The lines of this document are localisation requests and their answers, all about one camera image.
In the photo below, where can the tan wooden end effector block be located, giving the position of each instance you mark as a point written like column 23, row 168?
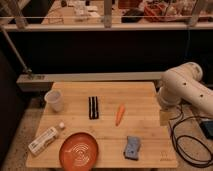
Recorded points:
column 164, row 117

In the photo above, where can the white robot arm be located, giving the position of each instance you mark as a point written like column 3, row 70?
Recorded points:
column 183, row 83

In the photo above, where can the blue grey sponge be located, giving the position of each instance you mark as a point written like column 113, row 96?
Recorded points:
column 132, row 148

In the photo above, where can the black power adapter box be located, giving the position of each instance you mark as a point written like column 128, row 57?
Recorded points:
column 207, row 128

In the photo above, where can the orange carrot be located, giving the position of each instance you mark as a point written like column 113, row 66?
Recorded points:
column 119, row 114

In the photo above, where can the black ridged rectangular block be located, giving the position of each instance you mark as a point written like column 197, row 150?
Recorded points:
column 93, row 107

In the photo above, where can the orange patterned plate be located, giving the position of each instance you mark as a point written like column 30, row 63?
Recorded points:
column 79, row 152

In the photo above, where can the translucent plastic cup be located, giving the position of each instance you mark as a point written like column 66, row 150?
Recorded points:
column 54, row 99

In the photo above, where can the diagonal metal support rod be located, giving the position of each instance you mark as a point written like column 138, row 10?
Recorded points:
column 26, row 69

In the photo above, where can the grey metal rail beam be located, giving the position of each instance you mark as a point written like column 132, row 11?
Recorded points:
column 42, row 82

